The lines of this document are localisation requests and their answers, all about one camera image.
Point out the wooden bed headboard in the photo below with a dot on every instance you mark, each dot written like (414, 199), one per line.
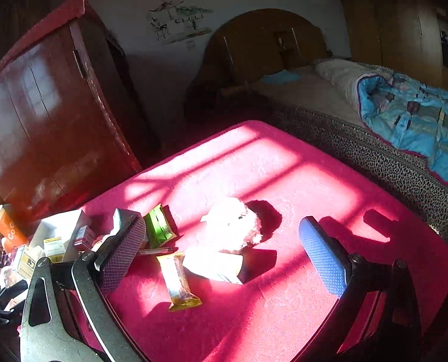
(246, 45)

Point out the white rolled blanket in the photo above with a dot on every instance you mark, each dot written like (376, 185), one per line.
(341, 75)

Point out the yellow snack bar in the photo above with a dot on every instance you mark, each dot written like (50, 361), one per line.
(177, 282)

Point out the brown wooden wardrobe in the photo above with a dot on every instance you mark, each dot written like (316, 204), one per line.
(389, 26)

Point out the red and white medicine box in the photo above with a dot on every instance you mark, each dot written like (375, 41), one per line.
(212, 266)

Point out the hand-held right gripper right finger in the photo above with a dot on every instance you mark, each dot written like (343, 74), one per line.
(322, 256)

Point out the white box with yellow label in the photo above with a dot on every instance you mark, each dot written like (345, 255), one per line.
(53, 249)

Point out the white box with black picture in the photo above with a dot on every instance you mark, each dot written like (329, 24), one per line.
(30, 264)

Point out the small red and white box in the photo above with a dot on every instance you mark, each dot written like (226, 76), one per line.
(83, 235)

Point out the orange paper cup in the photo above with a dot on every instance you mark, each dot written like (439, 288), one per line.
(7, 226)

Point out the white cardboard box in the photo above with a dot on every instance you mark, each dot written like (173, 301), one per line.
(58, 226)

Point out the green snack packet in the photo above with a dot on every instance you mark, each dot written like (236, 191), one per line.
(158, 226)

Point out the blue printed quilt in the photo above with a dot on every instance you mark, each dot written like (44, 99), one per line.
(408, 120)

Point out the red-brown wooden cabinet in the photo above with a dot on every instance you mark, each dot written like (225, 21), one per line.
(39, 101)

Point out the small white figurine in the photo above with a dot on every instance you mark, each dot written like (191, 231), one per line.
(9, 275)

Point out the pink tablecloth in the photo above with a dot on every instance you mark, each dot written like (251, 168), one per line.
(284, 181)

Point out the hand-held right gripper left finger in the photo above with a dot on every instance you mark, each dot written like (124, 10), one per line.
(121, 258)

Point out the clear pen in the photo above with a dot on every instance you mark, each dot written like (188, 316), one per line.
(156, 250)

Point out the white plush toy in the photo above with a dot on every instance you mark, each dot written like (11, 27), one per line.
(231, 226)

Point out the small blue cloth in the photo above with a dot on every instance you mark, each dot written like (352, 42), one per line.
(280, 77)

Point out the bed with leopard print sheet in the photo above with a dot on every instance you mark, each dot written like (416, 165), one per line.
(359, 147)

